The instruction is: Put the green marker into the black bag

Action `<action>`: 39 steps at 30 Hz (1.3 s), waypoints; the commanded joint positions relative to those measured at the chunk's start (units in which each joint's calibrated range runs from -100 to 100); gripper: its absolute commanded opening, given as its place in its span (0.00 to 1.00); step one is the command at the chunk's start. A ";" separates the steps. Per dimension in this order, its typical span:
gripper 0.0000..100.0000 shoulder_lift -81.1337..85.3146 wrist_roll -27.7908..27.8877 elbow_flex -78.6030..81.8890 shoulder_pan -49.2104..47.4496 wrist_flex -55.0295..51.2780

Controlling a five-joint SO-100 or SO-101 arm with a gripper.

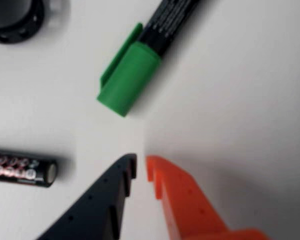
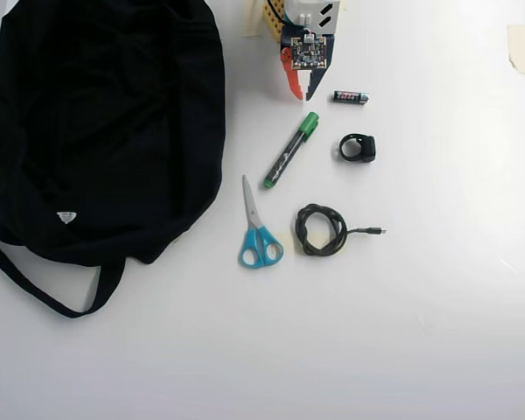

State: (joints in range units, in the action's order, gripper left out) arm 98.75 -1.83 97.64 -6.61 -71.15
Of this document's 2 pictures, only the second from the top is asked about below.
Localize yellow perforated robot base part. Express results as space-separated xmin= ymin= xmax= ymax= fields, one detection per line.
xmin=262 ymin=0 xmax=288 ymax=43

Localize coiled black USB cable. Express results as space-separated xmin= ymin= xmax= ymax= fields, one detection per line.
xmin=295 ymin=203 xmax=389 ymax=258

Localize black plastic ring clip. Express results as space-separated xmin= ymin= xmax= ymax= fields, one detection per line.
xmin=337 ymin=133 xmax=376 ymax=164

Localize white and navy gripper body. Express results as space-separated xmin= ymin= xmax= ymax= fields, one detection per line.
xmin=281 ymin=0 xmax=345 ymax=71

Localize black fabric bag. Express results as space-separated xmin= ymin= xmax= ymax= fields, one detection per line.
xmin=0 ymin=0 xmax=228 ymax=320

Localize thin black camera cable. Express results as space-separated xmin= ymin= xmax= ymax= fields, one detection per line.
xmin=266 ymin=0 xmax=292 ymax=27

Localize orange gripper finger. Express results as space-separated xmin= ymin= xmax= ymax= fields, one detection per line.
xmin=281 ymin=46 xmax=305 ymax=103

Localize black AA battery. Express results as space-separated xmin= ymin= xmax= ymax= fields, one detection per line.
xmin=332 ymin=89 xmax=371 ymax=105

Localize green marker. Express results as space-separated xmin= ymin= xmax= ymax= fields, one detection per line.
xmin=262 ymin=111 xmax=320 ymax=191

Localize blue handled scissors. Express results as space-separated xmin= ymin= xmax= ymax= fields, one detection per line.
xmin=237 ymin=174 xmax=285 ymax=269

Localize navy gripper finger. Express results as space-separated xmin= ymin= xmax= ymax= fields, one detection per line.
xmin=304 ymin=68 xmax=330 ymax=102

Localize beige masking tape piece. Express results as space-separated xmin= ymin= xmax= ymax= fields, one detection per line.
xmin=506 ymin=24 xmax=525 ymax=78

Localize bare camera circuit board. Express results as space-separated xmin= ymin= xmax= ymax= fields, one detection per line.
xmin=290 ymin=37 xmax=329 ymax=71

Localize cream masking tape strip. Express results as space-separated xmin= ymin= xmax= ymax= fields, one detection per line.
xmin=240 ymin=0 xmax=264 ymax=39

